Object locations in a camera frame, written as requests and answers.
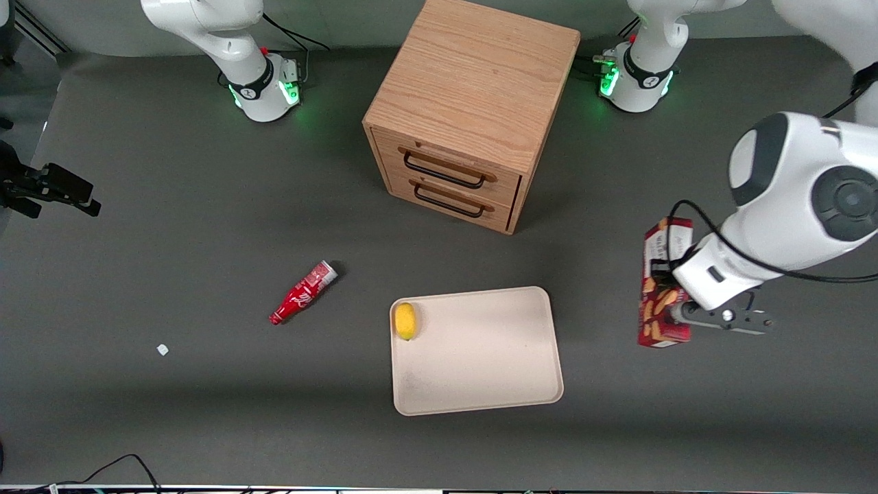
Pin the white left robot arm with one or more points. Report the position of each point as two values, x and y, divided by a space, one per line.
802 178

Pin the metal frame rail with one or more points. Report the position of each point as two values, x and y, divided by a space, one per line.
38 27

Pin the wooden drawer front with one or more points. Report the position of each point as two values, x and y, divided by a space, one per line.
504 185
401 189

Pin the beige plastic tray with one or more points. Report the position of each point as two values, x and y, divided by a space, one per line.
480 357

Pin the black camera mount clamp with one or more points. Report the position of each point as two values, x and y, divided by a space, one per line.
51 185

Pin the red cola bottle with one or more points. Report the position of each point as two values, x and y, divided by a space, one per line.
302 293

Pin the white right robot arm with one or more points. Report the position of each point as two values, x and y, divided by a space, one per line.
226 41

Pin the wooden drawer cabinet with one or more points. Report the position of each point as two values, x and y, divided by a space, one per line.
473 75

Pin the red cookie box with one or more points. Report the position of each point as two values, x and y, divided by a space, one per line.
657 322

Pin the yellow lemon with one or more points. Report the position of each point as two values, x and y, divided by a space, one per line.
405 320

